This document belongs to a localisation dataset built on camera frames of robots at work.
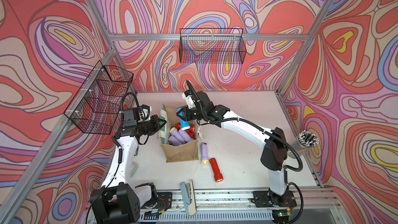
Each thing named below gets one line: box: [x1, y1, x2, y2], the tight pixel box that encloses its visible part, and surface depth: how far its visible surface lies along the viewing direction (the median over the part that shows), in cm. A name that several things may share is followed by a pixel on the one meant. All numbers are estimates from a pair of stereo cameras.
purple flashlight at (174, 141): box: [168, 135, 183, 147], surface depth 88 cm
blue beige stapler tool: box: [179, 179, 197, 216], surface depth 73 cm
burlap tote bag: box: [158, 103, 201, 163], surface depth 81 cm
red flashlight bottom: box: [208, 157, 224, 183], surface depth 82 cm
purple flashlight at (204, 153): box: [200, 142, 210, 165], surface depth 88 cm
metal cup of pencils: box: [287, 130, 320, 159], surface depth 78 cm
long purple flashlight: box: [169, 127, 187, 145], surface depth 90 cm
